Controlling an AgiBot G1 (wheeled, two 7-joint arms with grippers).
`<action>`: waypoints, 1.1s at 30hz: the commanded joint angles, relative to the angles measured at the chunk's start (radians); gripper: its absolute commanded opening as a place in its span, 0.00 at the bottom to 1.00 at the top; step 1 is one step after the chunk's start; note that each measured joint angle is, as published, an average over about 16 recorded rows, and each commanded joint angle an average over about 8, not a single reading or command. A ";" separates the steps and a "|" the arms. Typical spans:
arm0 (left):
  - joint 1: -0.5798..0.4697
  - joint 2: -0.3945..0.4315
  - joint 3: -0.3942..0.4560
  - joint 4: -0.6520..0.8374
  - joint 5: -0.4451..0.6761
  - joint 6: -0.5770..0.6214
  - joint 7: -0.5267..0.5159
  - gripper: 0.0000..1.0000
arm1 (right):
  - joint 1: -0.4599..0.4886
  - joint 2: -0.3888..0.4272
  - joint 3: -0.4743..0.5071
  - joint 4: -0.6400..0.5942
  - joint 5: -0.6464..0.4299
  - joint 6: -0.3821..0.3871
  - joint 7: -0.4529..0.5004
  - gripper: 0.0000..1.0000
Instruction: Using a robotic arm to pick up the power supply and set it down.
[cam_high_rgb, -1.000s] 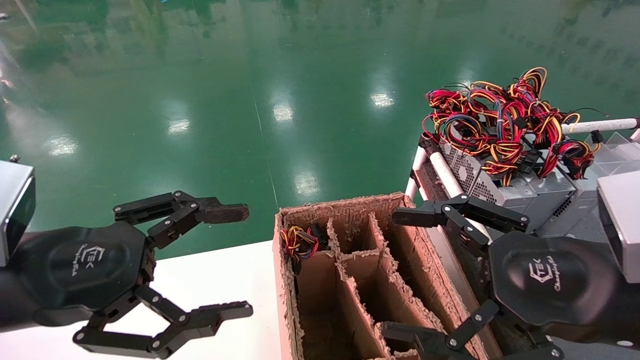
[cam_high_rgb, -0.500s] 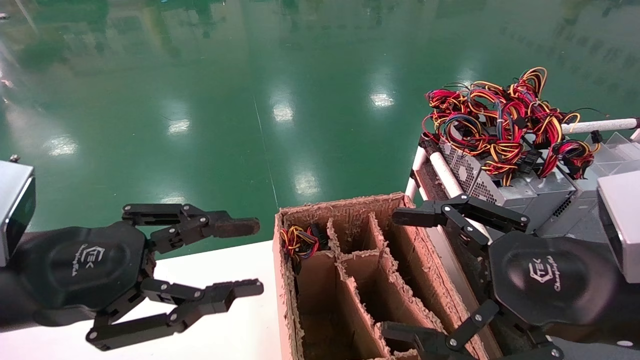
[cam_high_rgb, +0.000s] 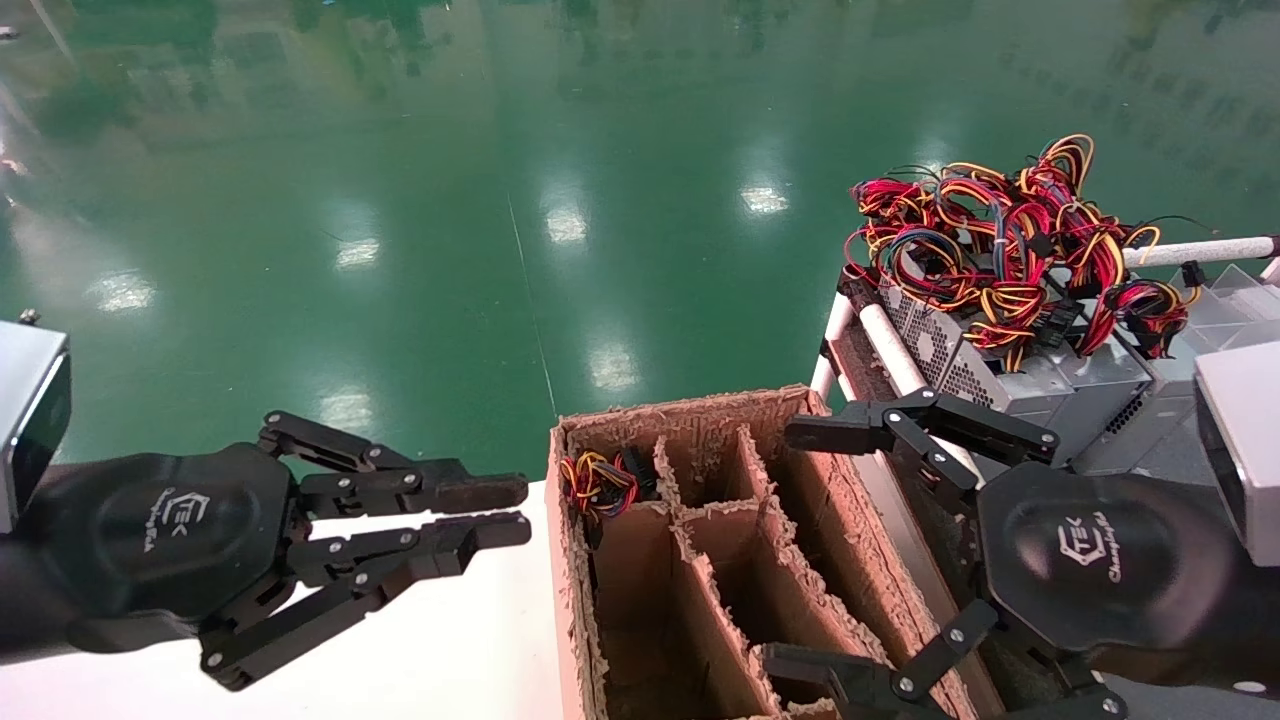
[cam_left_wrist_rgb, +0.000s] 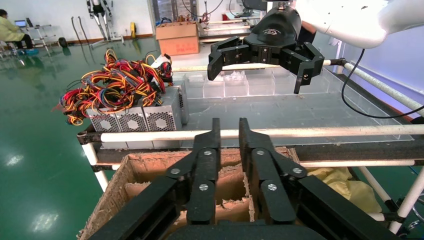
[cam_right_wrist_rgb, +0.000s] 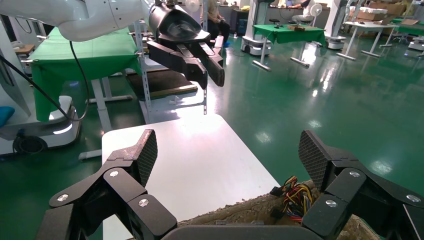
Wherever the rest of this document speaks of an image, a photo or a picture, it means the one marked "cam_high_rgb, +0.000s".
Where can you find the white pipe frame cart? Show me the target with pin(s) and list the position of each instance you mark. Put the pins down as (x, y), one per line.
(905, 365)

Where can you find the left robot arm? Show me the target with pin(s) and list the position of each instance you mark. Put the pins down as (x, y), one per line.
(25, 605)

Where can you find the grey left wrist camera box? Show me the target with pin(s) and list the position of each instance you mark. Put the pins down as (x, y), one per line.
(30, 420)

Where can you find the brown cardboard box with dividers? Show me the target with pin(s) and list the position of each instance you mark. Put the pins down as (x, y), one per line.
(720, 560)

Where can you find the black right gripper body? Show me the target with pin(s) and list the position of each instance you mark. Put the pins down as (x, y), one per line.
(1100, 560)

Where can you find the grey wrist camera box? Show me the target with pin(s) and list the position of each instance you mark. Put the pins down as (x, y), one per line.
(1245, 450)
(30, 420)

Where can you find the grey metal power supply unit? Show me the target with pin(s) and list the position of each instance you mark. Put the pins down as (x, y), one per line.
(1060, 385)
(1170, 400)

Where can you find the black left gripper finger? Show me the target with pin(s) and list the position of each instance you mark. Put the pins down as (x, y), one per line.
(420, 492)
(400, 560)

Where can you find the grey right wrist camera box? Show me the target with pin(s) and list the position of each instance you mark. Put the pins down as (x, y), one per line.
(1245, 450)

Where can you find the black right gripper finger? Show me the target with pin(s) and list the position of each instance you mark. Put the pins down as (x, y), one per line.
(830, 685)
(900, 425)

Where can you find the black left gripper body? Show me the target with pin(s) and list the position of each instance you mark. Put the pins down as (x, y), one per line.
(170, 530)

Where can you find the clear plastic bin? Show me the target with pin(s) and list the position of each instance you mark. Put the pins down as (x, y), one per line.
(1240, 300)

